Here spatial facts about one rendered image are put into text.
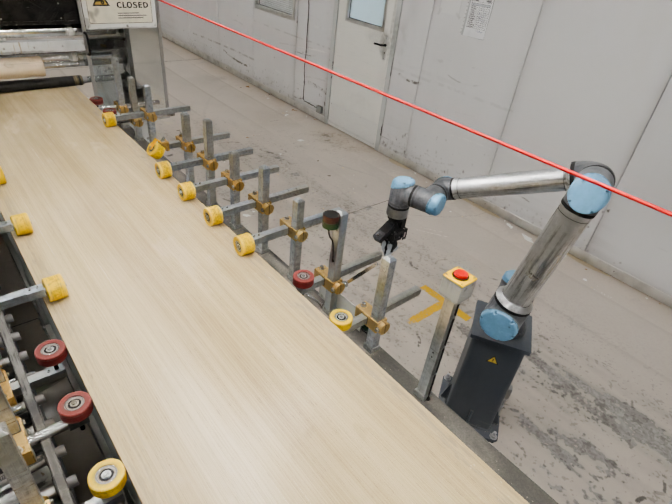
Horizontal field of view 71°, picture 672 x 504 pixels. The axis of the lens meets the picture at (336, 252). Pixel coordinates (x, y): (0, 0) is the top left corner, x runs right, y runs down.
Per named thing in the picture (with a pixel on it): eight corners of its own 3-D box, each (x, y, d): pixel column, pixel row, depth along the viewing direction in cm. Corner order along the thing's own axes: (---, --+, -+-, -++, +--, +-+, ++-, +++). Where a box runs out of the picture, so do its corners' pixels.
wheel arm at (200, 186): (275, 169, 242) (275, 163, 240) (279, 172, 240) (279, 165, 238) (184, 191, 214) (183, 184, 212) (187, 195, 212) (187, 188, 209)
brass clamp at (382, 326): (364, 310, 178) (366, 300, 175) (390, 331, 170) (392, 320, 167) (352, 316, 174) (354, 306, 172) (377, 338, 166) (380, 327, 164)
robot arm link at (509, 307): (517, 327, 196) (629, 176, 149) (505, 351, 184) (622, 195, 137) (484, 307, 201) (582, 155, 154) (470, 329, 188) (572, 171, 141)
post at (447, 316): (421, 386, 164) (453, 287, 139) (432, 396, 161) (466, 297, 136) (413, 392, 162) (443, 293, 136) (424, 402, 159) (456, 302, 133)
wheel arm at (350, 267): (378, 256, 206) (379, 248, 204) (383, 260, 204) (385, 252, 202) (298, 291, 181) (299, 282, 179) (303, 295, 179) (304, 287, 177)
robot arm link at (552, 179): (618, 152, 158) (434, 173, 199) (613, 163, 149) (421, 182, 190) (620, 185, 162) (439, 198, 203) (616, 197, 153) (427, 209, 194)
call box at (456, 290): (451, 286, 141) (458, 265, 136) (470, 298, 136) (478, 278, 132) (437, 294, 137) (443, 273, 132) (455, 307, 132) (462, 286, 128)
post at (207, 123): (213, 203, 253) (208, 117, 226) (216, 206, 251) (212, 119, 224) (207, 205, 251) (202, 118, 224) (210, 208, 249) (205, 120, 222)
